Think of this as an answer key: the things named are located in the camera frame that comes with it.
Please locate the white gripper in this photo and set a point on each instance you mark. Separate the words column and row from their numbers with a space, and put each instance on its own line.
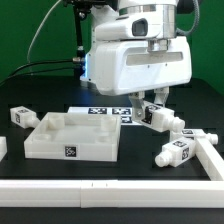
column 128, row 67

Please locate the white block left edge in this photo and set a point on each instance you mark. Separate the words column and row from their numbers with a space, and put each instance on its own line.
column 3, row 147

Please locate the white sheet with tags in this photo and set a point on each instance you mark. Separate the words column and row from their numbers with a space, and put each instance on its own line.
column 124, row 112

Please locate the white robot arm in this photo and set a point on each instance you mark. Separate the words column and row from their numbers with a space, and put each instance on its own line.
column 153, row 21

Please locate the white square table top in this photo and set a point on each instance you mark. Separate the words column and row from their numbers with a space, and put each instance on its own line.
column 74, row 136

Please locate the black camera pole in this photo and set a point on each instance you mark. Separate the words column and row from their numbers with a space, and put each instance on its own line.
column 81, row 9

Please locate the white fence wall rail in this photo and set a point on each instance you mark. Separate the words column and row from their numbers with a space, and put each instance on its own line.
column 118, row 193

